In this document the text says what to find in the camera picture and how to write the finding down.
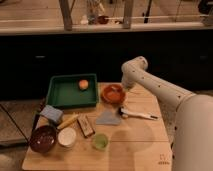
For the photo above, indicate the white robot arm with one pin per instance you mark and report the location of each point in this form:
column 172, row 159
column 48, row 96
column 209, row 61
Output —
column 193, row 138

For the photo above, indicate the red bowl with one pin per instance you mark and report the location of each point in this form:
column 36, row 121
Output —
column 113, row 94

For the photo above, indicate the dark purple bowl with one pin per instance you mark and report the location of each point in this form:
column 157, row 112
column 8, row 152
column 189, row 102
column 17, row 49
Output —
column 43, row 139

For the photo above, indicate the orange fruit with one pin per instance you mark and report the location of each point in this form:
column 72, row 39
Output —
column 83, row 84

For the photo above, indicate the grey blue cloth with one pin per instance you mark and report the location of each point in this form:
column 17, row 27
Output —
column 108, row 117

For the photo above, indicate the green plastic tray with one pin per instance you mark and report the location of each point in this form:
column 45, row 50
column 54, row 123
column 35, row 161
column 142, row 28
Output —
column 64, row 91

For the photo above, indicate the brown rectangular block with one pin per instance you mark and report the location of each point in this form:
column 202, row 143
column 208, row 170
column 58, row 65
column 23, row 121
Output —
column 85, row 126

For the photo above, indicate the wooden board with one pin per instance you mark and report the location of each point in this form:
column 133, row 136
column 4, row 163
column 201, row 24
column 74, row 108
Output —
column 134, row 145

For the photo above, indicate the green cup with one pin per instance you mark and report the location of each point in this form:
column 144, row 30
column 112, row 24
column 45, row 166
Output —
column 100, row 141

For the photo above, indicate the blue sponge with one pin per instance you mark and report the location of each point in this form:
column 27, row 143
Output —
column 51, row 113

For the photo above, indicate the white round cup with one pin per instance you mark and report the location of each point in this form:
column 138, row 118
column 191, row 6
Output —
column 67, row 137

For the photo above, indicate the white handled brush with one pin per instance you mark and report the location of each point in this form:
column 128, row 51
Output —
column 123, row 111

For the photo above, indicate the yellow wooden handle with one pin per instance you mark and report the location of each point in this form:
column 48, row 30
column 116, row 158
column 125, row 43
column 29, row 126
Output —
column 68, row 121

